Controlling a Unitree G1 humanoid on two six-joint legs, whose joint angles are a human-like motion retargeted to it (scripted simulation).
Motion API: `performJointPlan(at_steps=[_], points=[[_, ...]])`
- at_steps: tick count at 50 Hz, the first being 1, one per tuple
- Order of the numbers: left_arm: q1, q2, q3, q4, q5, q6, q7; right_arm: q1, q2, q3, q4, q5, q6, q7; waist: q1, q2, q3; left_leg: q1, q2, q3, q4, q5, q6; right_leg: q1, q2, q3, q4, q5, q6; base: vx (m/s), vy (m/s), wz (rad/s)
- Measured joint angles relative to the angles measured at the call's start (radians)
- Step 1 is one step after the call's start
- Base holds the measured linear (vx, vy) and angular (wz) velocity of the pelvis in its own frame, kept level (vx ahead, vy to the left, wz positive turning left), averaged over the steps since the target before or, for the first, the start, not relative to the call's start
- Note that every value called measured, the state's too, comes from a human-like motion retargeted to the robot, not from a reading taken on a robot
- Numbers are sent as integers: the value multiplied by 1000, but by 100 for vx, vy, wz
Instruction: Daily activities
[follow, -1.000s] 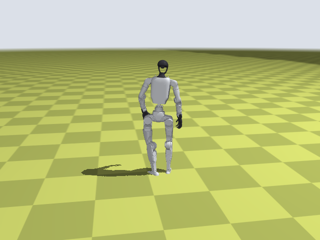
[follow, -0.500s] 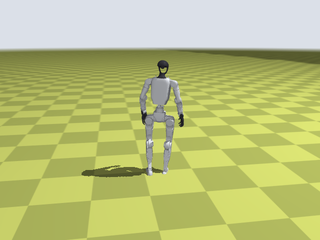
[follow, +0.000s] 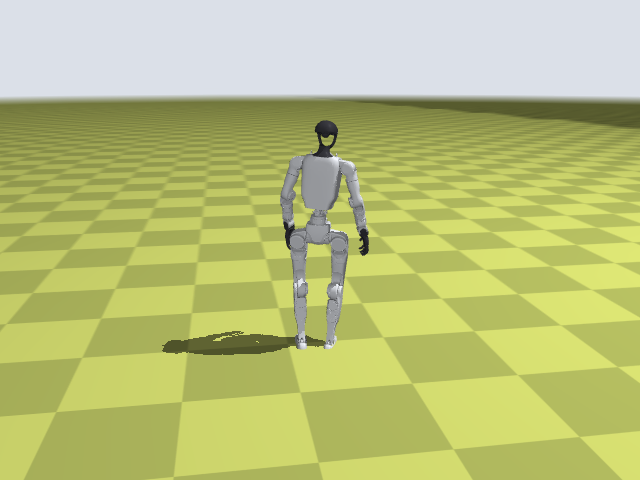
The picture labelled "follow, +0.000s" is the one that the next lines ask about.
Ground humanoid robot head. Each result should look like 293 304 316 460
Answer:
313 120 338 158

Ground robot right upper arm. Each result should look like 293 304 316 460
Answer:
339 160 362 208

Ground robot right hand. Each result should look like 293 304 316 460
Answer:
359 229 369 256

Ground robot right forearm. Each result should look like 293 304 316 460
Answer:
353 195 368 235

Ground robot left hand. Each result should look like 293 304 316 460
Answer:
284 222 295 250

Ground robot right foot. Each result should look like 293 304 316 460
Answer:
323 335 337 349

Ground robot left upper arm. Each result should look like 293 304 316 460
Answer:
281 156 305 201

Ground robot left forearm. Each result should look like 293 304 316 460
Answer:
280 196 294 228

